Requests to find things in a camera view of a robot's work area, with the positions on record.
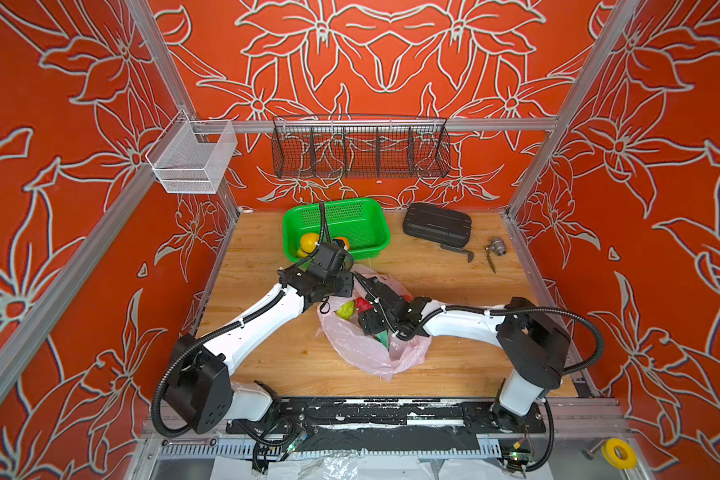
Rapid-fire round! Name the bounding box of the red green dragon fruit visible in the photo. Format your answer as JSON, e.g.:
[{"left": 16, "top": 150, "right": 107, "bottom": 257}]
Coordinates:
[{"left": 355, "top": 298, "right": 373, "bottom": 314}]

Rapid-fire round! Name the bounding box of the yellow lemon fruit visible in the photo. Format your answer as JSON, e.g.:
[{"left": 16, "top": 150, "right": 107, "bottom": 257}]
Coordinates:
[{"left": 297, "top": 232, "right": 320, "bottom": 258}]

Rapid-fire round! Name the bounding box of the orange fruit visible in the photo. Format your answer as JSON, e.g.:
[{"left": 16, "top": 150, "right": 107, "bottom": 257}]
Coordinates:
[{"left": 333, "top": 237, "right": 350, "bottom": 250}]

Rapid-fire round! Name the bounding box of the green pear fruit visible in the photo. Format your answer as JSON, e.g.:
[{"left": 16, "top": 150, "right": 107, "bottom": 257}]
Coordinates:
[{"left": 335, "top": 300, "right": 356, "bottom": 320}]

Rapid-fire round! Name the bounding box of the pink plastic bag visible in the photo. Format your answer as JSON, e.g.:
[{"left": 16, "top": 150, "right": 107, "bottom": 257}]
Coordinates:
[{"left": 317, "top": 281, "right": 432, "bottom": 381}]

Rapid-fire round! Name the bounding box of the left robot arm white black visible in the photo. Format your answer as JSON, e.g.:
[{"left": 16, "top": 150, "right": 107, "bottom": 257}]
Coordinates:
[{"left": 150, "top": 202, "right": 354, "bottom": 438}]

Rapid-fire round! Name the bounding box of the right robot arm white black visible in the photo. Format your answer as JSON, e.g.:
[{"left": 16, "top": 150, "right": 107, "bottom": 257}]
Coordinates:
[{"left": 355, "top": 274, "right": 605, "bottom": 422}]

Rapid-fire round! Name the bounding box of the green plastic basket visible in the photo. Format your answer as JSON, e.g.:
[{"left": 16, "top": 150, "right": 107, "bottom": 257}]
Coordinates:
[{"left": 282, "top": 198, "right": 391, "bottom": 262}]

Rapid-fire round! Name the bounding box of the black plastic case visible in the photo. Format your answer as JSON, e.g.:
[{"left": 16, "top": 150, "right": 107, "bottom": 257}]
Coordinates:
[{"left": 402, "top": 202, "right": 472, "bottom": 247}]

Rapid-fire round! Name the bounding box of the small metal fitting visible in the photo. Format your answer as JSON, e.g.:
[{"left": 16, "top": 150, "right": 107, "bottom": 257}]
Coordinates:
[{"left": 485, "top": 237, "right": 507, "bottom": 257}]

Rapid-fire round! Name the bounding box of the yellow tape roll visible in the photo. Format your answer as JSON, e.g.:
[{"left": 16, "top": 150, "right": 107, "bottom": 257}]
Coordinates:
[{"left": 600, "top": 438, "right": 638, "bottom": 470}]

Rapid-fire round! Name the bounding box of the black wire wall basket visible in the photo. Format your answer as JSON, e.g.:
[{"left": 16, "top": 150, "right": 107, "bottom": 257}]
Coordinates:
[{"left": 271, "top": 113, "right": 452, "bottom": 180}]

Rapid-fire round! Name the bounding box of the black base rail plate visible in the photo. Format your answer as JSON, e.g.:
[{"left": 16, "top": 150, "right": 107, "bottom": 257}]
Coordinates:
[{"left": 227, "top": 397, "right": 548, "bottom": 457}]

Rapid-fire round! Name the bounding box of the white wire mesh basket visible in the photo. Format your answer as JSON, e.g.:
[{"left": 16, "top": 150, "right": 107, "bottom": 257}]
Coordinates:
[{"left": 146, "top": 109, "right": 238, "bottom": 194}]

